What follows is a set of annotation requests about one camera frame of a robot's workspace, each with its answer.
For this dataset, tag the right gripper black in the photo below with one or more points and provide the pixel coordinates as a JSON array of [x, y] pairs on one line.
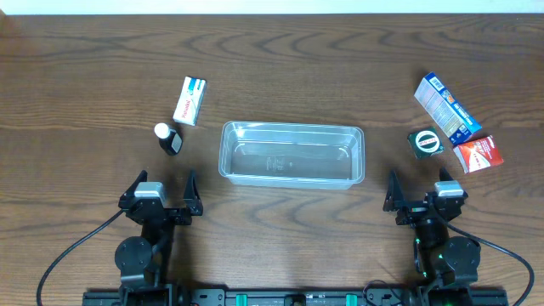
[[416, 211]]

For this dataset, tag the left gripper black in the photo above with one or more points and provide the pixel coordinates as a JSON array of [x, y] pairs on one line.
[[193, 205]]

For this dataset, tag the green round-logo small box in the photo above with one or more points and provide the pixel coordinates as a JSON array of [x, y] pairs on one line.
[[425, 143]]

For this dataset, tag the dark bottle white cap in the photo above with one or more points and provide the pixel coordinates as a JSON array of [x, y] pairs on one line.
[[169, 139]]

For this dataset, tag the red white packet box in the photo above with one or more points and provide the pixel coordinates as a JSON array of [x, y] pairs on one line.
[[478, 154]]

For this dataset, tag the blue Kool Fever box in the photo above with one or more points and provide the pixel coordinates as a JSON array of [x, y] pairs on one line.
[[447, 112]]

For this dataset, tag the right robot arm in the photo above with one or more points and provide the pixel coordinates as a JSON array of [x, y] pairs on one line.
[[449, 264]]

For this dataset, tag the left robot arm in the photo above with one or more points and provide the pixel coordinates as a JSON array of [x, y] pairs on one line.
[[143, 260]]

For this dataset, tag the clear plastic container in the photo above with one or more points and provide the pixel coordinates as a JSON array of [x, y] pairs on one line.
[[292, 155]]

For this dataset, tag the white Panadol box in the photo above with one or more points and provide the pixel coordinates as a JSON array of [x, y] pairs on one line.
[[190, 99]]

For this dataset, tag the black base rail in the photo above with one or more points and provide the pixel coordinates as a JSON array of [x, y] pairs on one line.
[[373, 295]]

